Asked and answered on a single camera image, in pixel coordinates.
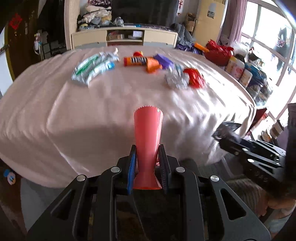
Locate beige tv cabinet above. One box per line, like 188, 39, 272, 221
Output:
69, 26, 178, 50

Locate pink satin tablecloth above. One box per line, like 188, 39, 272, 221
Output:
1, 46, 256, 188

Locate cardboard covered air conditioner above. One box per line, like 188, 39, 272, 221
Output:
193, 0, 228, 46

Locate orange candy tube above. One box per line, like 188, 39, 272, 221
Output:
123, 56, 149, 66

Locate white canister pink label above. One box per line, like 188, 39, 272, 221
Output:
230, 59, 245, 80

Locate green white wipes packet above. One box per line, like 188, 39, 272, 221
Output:
71, 52, 116, 86

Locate yellow white canister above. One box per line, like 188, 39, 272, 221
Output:
225, 56, 237, 74

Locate pile of clothes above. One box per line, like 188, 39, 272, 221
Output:
77, 1, 124, 31

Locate beige folding screen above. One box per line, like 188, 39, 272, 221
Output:
64, 0, 80, 50

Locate small red toy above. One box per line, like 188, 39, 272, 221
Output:
133, 51, 144, 57

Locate crumpled silver foil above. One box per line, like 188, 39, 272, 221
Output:
165, 64, 190, 89

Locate pink plastic cup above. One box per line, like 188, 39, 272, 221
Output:
133, 106, 164, 190

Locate pink window curtain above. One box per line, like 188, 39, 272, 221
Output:
223, 0, 247, 46

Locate red plastic basket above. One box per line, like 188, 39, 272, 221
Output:
204, 40, 234, 66

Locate crumpled red wrapper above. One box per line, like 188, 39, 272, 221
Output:
183, 68, 206, 89

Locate orange stick in basket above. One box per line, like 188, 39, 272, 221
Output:
194, 43, 209, 53

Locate cream lidded canister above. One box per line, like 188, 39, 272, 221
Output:
239, 69, 253, 88

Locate purple plastic lid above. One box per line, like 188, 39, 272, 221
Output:
153, 54, 174, 69

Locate clear plastic wrapper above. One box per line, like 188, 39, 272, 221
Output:
105, 48, 120, 62

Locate black flat television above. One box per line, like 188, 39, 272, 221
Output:
111, 0, 179, 27

